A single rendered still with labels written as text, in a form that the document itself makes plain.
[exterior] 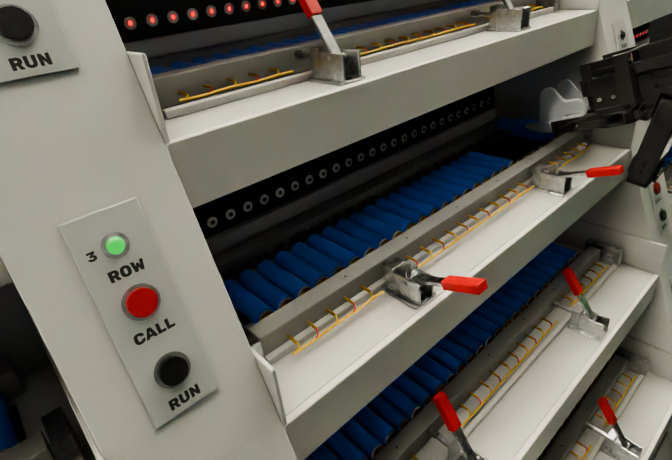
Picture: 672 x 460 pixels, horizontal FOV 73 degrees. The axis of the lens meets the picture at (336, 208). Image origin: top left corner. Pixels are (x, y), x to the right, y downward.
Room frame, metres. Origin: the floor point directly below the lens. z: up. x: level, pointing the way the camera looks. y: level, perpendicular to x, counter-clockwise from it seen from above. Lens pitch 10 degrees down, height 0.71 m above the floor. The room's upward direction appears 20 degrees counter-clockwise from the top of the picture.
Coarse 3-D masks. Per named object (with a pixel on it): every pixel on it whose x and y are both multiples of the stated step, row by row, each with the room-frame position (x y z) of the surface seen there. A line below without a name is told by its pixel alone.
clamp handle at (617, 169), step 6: (558, 168) 0.52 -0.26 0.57; (594, 168) 0.49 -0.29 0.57; (600, 168) 0.49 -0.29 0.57; (606, 168) 0.48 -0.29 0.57; (612, 168) 0.47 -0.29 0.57; (618, 168) 0.47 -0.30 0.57; (558, 174) 0.52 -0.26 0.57; (564, 174) 0.52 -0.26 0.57; (570, 174) 0.51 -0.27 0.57; (576, 174) 0.50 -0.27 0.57; (582, 174) 0.50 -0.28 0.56; (588, 174) 0.49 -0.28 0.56; (594, 174) 0.49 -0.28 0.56; (600, 174) 0.48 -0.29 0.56; (606, 174) 0.48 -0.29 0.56; (612, 174) 0.47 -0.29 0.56; (618, 174) 0.47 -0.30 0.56
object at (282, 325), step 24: (552, 144) 0.61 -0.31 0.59; (576, 144) 0.63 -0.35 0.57; (528, 168) 0.55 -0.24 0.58; (480, 192) 0.50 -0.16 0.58; (504, 192) 0.52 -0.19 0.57; (432, 216) 0.46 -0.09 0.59; (456, 216) 0.47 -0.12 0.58; (408, 240) 0.42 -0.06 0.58; (432, 240) 0.44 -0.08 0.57; (456, 240) 0.44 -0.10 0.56; (360, 264) 0.40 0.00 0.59; (312, 288) 0.37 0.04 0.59; (336, 288) 0.37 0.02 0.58; (360, 288) 0.39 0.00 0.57; (288, 312) 0.35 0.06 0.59; (312, 312) 0.35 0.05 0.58; (264, 336) 0.32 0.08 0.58; (288, 336) 0.34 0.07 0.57
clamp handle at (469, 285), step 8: (416, 272) 0.37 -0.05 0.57; (416, 280) 0.37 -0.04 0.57; (424, 280) 0.36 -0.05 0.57; (432, 280) 0.35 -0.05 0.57; (440, 280) 0.35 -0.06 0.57; (448, 280) 0.34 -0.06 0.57; (456, 280) 0.33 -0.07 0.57; (464, 280) 0.33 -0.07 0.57; (472, 280) 0.33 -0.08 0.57; (480, 280) 0.32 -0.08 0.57; (448, 288) 0.34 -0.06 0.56; (456, 288) 0.33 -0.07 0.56; (464, 288) 0.32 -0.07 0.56; (472, 288) 0.32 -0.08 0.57; (480, 288) 0.32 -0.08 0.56
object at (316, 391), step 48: (432, 144) 0.64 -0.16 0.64; (624, 144) 0.62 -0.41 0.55; (336, 192) 0.54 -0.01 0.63; (528, 192) 0.54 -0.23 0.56; (576, 192) 0.52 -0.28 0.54; (240, 240) 0.46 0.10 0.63; (480, 240) 0.45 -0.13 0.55; (528, 240) 0.46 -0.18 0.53; (336, 336) 0.35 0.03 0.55; (384, 336) 0.34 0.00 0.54; (432, 336) 0.37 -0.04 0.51; (288, 384) 0.31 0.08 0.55; (336, 384) 0.30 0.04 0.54; (384, 384) 0.34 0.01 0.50; (288, 432) 0.28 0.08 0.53
